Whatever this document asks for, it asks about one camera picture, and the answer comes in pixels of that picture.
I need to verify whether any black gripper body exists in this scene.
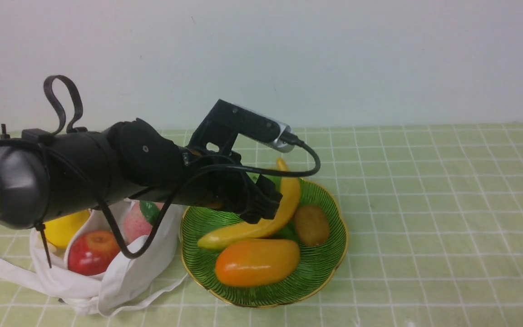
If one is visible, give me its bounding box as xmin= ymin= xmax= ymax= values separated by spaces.
xmin=173 ymin=148 xmax=245 ymax=214

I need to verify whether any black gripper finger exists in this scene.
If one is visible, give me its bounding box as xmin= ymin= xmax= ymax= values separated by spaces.
xmin=239 ymin=174 xmax=282 ymax=225

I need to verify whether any yellow banana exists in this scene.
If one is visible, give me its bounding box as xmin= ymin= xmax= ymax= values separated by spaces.
xmin=197 ymin=177 xmax=301 ymax=251

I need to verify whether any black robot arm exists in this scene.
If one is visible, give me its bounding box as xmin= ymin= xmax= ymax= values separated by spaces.
xmin=0 ymin=119 xmax=282 ymax=229

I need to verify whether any green glass fruit plate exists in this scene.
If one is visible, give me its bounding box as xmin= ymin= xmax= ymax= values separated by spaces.
xmin=180 ymin=179 xmax=349 ymax=308

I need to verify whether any white cloth tote bag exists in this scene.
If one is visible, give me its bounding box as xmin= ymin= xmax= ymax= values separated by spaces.
xmin=0 ymin=205 xmax=185 ymax=318

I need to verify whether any brown kiwi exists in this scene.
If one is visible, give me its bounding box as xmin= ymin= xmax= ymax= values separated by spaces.
xmin=293 ymin=204 xmax=330 ymax=247

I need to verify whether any orange mango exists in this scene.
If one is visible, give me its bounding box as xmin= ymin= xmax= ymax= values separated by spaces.
xmin=214 ymin=239 xmax=301 ymax=287

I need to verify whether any pink peach with leaf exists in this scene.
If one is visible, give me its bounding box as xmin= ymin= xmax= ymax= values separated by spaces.
xmin=123 ymin=201 xmax=163 ymax=244

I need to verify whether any red apple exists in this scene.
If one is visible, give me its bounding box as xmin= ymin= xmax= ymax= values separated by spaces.
xmin=67 ymin=230 xmax=120 ymax=277

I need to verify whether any yellow lemon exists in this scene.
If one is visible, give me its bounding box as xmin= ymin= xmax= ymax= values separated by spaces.
xmin=44 ymin=210 xmax=91 ymax=250

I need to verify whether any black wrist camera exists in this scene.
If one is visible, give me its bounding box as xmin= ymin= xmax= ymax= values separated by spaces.
xmin=187 ymin=99 xmax=296 ymax=157

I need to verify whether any black cable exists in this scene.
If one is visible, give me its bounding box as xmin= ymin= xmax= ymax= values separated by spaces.
xmin=0 ymin=75 xmax=321 ymax=268

